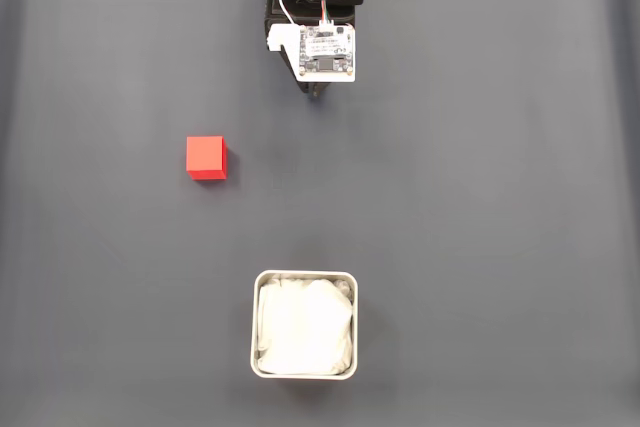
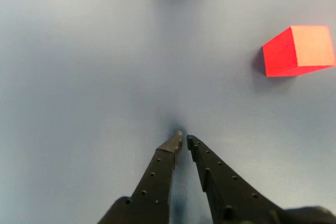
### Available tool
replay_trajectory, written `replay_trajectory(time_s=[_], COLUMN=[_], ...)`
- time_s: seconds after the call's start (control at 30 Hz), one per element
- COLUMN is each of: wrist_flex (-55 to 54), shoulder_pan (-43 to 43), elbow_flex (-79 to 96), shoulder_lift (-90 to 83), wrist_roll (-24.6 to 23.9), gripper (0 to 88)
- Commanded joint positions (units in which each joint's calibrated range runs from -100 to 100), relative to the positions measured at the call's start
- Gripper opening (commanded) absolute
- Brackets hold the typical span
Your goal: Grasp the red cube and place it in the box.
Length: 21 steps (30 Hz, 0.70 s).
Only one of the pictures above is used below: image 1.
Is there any red cube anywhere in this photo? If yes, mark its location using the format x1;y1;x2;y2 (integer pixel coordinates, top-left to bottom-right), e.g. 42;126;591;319
185;135;229;182

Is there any white square box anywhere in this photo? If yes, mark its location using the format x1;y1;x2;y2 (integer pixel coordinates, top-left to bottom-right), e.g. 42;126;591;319
249;269;359;381

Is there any dark grey mat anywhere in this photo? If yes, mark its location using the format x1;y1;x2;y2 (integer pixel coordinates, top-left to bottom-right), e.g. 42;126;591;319
0;0;640;427

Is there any white crumpled tissue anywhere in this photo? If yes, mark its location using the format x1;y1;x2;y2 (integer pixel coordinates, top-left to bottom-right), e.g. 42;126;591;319
256;273;355;376

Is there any white camera board mount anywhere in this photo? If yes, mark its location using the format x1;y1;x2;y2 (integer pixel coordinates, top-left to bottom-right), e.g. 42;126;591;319
267;20;357;84

